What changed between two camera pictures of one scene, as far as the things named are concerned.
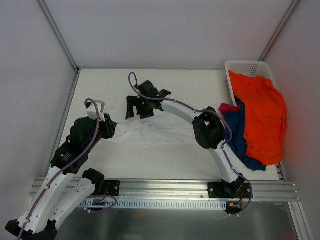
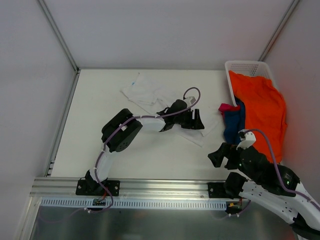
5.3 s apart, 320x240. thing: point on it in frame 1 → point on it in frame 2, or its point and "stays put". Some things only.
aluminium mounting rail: [139, 189] stays put
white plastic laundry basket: [249, 68] stays put
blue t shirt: [238, 142] stays put
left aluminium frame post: [58, 35] stays put
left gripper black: [110, 125] → [189, 119]
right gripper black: [139, 104] → [229, 156]
